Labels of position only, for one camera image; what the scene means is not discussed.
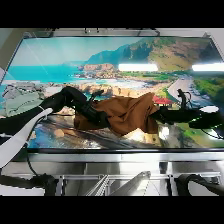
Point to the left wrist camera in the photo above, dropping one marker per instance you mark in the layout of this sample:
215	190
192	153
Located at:
96	94

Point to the pale green garment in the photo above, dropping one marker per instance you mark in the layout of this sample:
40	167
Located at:
20	104

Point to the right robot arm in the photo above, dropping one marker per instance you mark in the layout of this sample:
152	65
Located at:
188	116

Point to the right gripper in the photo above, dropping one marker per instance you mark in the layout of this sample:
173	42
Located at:
163	116

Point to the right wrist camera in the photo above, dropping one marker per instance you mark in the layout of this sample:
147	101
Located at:
183	98

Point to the brown polo shirt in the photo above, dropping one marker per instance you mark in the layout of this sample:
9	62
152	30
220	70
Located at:
130	113

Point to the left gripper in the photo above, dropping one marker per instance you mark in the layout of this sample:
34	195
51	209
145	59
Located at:
96	116

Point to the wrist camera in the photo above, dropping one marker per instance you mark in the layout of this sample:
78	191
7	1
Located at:
96	94
183	98

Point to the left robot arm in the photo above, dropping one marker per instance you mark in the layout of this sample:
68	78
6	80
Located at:
66	96

